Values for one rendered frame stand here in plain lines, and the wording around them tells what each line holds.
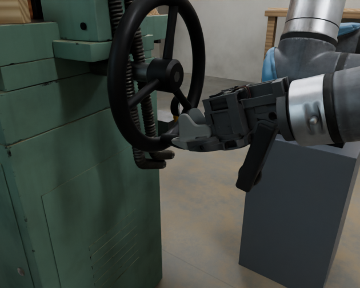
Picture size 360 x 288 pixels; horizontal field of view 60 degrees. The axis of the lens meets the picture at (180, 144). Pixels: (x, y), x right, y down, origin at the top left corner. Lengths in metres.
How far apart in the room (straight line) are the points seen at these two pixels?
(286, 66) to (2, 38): 0.44
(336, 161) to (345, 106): 0.58
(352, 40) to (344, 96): 0.59
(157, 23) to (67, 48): 0.33
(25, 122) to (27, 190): 0.13
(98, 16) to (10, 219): 0.42
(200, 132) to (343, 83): 0.21
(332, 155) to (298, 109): 0.57
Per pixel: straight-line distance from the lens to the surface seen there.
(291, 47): 0.55
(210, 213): 1.56
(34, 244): 0.71
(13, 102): 0.59
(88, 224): 0.80
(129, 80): 0.60
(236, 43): 4.16
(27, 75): 0.60
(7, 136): 0.60
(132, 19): 0.49
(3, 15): 0.61
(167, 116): 0.94
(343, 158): 0.97
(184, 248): 1.37
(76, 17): 0.60
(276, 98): 0.44
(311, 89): 0.42
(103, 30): 0.58
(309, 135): 0.42
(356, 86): 0.41
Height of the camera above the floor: 0.93
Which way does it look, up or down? 24 degrees down
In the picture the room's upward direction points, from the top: straight up
